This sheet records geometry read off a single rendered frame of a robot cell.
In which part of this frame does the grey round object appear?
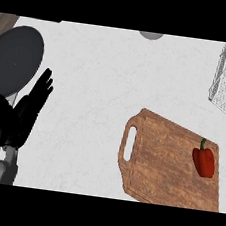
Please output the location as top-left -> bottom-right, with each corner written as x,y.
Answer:
138,30 -> 165,43

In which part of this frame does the brown wooden cutting board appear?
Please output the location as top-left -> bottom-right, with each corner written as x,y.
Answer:
112,105 -> 226,214

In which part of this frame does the dark grey round plate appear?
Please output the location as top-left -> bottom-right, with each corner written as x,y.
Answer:
0,22 -> 48,106

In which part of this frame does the red bell pepper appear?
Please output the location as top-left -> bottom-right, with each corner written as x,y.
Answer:
188,136 -> 219,180

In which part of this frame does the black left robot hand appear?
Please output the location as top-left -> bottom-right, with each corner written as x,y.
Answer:
0,61 -> 57,154

